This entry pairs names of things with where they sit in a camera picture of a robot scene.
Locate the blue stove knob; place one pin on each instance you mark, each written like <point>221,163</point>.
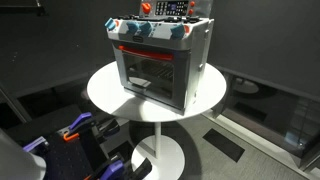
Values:
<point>177,31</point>
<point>109,23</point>
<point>132,27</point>
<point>146,29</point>

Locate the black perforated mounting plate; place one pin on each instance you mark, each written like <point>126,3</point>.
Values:
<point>71,156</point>

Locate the purple clamp with orange trigger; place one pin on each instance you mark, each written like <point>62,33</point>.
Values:
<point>80,121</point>

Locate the small orange round button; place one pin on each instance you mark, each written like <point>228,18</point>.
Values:
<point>190,12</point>
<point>192,3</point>

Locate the oven door with window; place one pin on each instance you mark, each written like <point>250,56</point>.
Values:
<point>181,83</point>

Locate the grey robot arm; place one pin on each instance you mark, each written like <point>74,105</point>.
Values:
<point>15,160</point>

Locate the black burner grate top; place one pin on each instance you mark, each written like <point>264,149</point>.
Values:
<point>173,19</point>

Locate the grey toy stove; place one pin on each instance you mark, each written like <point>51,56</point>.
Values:
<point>196,66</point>

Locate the purple and black clamp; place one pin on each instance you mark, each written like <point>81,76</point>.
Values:
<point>111,170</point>

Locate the black keypad control panel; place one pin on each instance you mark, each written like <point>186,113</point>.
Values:
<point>171,7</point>

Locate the round white pedestal table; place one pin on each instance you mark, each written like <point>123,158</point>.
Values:
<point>106,90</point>

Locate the orange dial knob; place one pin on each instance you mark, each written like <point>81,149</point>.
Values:
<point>146,7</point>

